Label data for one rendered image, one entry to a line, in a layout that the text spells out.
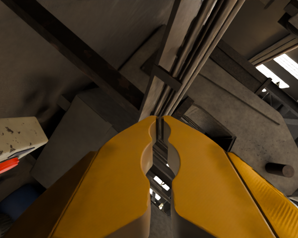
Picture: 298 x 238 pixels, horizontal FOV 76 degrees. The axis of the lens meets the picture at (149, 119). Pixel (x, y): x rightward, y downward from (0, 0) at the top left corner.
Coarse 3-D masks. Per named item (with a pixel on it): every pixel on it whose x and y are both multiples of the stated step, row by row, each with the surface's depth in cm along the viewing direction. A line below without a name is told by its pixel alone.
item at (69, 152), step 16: (64, 96) 155; (80, 96) 149; (96, 96) 166; (80, 112) 152; (96, 112) 149; (112, 112) 162; (128, 112) 182; (64, 128) 160; (80, 128) 156; (96, 128) 151; (112, 128) 147; (48, 144) 169; (64, 144) 164; (80, 144) 160; (96, 144) 154; (32, 160) 181; (48, 160) 174; (64, 160) 169; (48, 176) 179
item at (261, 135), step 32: (160, 32) 219; (128, 64) 212; (192, 96) 211; (224, 96) 213; (256, 96) 215; (224, 128) 211; (256, 128) 210; (256, 160) 206; (288, 160) 208; (288, 192) 203
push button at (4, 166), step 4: (8, 160) 28; (12, 160) 28; (16, 160) 29; (0, 164) 27; (4, 164) 27; (8, 164) 27; (12, 164) 28; (16, 164) 29; (0, 168) 27; (4, 168) 27; (8, 168) 28; (0, 172) 29
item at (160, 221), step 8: (40, 192) 300; (152, 208) 298; (152, 216) 287; (160, 216) 296; (152, 224) 277; (160, 224) 285; (168, 224) 293; (152, 232) 267; (160, 232) 275; (168, 232) 283
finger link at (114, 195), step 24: (144, 120) 11; (120, 144) 9; (144, 144) 9; (96, 168) 8; (120, 168) 8; (144, 168) 9; (96, 192) 7; (120, 192) 7; (144, 192) 7; (72, 216) 6; (96, 216) 6; (120, 216) 6; (144, 216) 6
